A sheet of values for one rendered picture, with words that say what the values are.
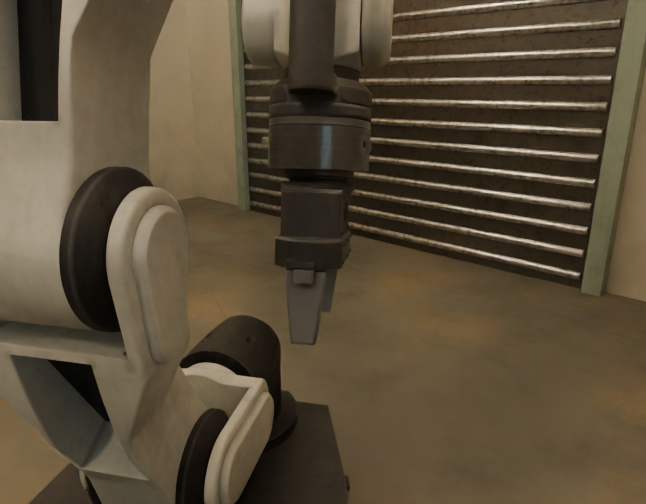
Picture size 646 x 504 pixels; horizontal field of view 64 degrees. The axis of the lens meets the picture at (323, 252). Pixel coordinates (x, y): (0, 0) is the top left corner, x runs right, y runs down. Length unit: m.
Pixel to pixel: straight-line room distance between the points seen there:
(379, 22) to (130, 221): 0.25
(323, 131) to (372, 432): 0.92
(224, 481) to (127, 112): 0.43
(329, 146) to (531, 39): 1.84
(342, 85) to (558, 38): 1.79
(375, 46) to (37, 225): 0.29
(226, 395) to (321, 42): 0.54
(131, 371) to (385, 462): 0.78
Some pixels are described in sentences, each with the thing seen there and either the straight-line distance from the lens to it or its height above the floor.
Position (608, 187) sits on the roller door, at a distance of 2.09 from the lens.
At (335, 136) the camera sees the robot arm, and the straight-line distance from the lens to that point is 0.42.
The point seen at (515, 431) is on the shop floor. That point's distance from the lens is 1.32.
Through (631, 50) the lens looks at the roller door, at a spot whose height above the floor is 0.86.
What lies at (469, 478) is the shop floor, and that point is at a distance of 1.16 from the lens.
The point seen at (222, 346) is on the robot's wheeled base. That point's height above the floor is 0.36.
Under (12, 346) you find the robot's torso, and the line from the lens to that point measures 0.54.
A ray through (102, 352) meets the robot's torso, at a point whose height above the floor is 0.53.
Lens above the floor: 0.75
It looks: 18 degrees down
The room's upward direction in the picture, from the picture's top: straight up
